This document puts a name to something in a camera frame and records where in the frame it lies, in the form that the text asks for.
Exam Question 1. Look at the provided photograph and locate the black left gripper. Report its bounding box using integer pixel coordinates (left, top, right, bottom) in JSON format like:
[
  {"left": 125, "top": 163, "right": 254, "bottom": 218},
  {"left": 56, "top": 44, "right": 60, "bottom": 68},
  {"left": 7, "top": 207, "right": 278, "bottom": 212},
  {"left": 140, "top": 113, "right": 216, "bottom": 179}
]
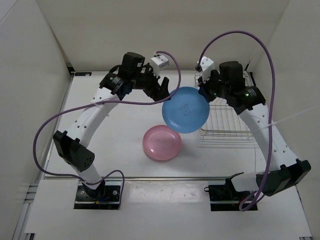
[{"left": 130, "top": 62, "right": 171, "bottom": 103}]

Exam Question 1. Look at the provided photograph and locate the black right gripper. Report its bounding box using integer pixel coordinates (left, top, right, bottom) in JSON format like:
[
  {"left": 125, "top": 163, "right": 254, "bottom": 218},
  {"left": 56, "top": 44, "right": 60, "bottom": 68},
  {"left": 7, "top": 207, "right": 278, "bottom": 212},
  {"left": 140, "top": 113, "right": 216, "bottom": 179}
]
[{"left": 198, "top": 70, "right": 230, "bottom": 103}]

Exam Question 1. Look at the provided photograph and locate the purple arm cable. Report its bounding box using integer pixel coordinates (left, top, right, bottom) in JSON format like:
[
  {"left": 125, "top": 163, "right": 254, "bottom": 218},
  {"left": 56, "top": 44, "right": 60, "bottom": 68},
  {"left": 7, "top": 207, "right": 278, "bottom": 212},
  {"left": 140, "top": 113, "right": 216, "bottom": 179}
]
[
  {"left": 33, "top": 50, "right": 181, "bottom": 180},
  {"left": 199, "top": 30, "right": 276, "bottom": 212}
]

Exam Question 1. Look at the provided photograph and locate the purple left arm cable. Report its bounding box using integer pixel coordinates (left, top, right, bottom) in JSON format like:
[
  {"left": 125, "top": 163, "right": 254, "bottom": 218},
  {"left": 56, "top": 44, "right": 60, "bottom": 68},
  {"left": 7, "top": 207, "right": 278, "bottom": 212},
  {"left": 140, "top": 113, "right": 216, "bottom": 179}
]
[{"left": 33, "top": 50, "right": 181, "bottom": 180}]

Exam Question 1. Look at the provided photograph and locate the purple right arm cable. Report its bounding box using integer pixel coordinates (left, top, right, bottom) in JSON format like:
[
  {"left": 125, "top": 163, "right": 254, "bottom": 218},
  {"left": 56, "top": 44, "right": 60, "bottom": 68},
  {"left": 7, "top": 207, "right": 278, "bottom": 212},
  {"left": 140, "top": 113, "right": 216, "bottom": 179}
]
[{"left": 199, "top": 30, "right": 276, "bottom": 212}]

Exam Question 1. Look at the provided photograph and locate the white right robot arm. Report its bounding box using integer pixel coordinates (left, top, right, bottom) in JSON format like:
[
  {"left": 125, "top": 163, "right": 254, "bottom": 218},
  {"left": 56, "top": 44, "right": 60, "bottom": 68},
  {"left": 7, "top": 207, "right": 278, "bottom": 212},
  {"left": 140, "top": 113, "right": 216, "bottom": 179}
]
[{"left": 196, "top": 57, "right": 311, "bottom": 200}]

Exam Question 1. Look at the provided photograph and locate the white cable tie right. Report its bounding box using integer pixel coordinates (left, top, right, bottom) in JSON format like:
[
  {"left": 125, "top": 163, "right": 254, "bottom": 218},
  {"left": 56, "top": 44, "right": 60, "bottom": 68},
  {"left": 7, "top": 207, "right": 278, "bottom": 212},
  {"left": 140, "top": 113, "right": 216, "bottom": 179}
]
[{"left": 267, "top": 104, "right": 320, "bottom": 127}]

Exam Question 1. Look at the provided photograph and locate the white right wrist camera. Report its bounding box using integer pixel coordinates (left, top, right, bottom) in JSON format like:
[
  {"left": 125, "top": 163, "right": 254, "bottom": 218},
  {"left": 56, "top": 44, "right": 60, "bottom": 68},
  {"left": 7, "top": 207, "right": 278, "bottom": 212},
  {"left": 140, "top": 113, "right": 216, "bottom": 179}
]
[{"left": 195, "top": 56, "right": 215, "bottom": 84}]

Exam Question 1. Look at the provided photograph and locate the blue plastic plate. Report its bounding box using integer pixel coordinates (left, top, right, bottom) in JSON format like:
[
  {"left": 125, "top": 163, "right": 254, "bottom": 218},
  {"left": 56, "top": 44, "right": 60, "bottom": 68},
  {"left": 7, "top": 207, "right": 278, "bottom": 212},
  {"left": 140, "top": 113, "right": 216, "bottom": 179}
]
[{"left": 162, "top": 86, "right": 210, "bottom": 134}]

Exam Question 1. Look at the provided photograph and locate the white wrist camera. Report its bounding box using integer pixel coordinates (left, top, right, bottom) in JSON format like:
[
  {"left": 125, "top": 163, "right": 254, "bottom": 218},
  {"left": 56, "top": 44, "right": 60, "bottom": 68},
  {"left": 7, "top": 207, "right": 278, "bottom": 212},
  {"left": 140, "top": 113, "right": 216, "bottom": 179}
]
[
  {"left": 149, "top": 53, "right": 169, "bottom": 78},
  {"left": 195, "top": 56, "right": 215, "bottom": 84}
]

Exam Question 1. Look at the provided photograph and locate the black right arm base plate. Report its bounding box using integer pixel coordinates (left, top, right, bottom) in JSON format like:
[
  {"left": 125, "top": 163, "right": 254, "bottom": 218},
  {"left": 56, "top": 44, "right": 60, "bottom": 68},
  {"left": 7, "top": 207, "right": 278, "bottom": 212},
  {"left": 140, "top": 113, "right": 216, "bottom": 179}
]
[{"left": 203, "top": 185, "right": 251, "bottom": 212}]

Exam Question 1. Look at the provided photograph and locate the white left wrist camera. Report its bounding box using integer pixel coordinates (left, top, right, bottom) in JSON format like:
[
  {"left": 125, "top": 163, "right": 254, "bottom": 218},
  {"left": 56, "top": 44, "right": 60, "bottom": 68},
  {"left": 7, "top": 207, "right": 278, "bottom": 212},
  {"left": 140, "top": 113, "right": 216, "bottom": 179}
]
[{"left": 149, "top": 53, "right": 169, "bottom": 78}]

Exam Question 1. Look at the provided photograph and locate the pink plastic plate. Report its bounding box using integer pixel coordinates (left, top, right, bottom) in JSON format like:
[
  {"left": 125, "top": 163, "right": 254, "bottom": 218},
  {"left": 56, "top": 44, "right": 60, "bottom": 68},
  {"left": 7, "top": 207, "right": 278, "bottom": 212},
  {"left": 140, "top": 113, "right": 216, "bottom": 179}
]
[{"left": 142, "top": 125, "right": 182, "bottom": 162}]

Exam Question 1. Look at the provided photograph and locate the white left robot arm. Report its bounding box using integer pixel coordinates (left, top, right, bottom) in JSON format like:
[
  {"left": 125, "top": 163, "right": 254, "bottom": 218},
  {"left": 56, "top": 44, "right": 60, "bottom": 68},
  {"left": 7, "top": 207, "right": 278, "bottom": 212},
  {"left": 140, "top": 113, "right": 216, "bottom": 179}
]
[{"left": 53, "top": 52, "right": 170, "bottom": 201}]

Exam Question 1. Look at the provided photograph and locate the chrome wire dish rack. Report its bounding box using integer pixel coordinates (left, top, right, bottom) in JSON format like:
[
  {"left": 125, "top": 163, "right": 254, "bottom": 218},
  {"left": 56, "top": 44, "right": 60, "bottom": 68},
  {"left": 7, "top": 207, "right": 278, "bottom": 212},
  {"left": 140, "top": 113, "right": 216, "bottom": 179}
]
[{"left": 193, "top": 71, "right": 256, "bottom": 141}]

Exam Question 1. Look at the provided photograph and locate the aluminium front table rail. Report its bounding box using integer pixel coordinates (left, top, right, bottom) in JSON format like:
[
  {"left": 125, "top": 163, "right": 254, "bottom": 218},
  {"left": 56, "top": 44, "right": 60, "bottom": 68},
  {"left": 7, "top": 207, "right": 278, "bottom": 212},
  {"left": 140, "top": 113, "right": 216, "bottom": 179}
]
[{"left": 44, "top": 176, "right": 228, "bottom": 181}]

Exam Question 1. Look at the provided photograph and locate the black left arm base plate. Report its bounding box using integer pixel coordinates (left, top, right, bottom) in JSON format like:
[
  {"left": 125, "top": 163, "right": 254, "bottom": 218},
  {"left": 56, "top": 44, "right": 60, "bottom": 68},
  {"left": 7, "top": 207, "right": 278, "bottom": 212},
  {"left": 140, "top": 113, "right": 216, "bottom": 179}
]
[{"left": 73, "top": 180, "right": 125, "bottom": 210}]

